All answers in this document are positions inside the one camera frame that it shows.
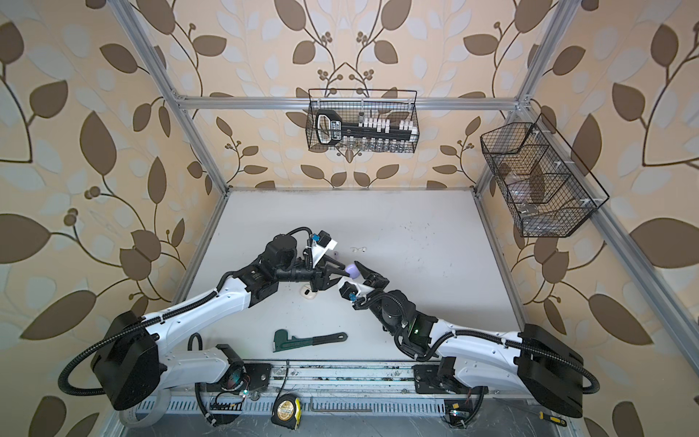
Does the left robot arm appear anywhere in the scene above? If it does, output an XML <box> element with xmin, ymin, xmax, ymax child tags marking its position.
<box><xmin>58</xmin><ymin>231</ymin><xmax>359</xmax><ymax>411</ymax></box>

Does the clear tape roll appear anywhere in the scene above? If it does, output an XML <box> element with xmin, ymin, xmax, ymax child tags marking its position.
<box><xmin>118</xmin><ymin>389</ymin><xmax>171</xmax><ymax>428</ymax></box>

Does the back wire basket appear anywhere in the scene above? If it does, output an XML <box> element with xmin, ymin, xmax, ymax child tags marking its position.
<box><xmin>305</xmin><ymin>87</ymin><xmax>420</xmax><ymax>154</ymax></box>

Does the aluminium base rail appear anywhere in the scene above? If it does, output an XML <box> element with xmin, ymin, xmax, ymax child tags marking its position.
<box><xmin>114</xmin><ymin>359</ymin><xmax>569</xmax><ymax>416</ymax></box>

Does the green pipe wrench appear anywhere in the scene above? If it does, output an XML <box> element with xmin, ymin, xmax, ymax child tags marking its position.
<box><xmin>273</xmin><ymin>329</ymin><xmax>348</xmax><ymax>353</ymax></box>

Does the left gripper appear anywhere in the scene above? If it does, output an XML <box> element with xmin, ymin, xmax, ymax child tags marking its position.
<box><xmin>275</xmin><ymin>254</ymin><xmax>351</xmax><ymax>292</ymax></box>

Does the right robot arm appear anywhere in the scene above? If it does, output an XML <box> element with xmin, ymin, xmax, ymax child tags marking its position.
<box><xmin>338</xmin><ymin>262</ymin><xmax>601</xmax><ymax>418</ymax></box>

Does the purple earbud case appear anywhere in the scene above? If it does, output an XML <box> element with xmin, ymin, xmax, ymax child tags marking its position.
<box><xmin>345</xmin><ymin>263</ymin><xmax>361</xmax><ymax>279</ymax></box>

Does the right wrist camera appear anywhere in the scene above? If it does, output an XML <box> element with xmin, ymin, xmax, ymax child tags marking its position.
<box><xmin>340</xmin><ymin>282</ymin><xmax>367</xmax><ymax>310</ymax></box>

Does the yellow black tape measure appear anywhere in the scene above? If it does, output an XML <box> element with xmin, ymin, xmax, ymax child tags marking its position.
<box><xmin>270</xmin><ymin>393</ymin><xmax>302</xmax><ymax>430</ymax></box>

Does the yellow black screwdriver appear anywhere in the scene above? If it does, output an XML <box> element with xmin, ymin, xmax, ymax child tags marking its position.
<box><xmin>539</xmin><ymin>412</ymin><xmax>568</xmax><ymax>428</ymax></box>

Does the side wire basket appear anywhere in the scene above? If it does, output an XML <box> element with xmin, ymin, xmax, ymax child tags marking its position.
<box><xmin>480</xmin><ymin>114</ymin><xmax>610</xmax><ymax>238</ymax></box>

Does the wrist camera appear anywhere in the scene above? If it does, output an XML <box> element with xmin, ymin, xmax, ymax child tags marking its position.
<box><xmin>309</xmin><ymin>231</ymin><xmax>337</xmax><ymax>268</ymax></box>
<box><xmin>340</xmin><ymin>282</ymin><xmax>367</xmax><ymax>310</ymax></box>

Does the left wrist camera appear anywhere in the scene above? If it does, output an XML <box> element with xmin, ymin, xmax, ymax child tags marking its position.
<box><xmin>309</xmin><ymin>231</ymin><xmax>337</xmax><ymax>268</ymax></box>

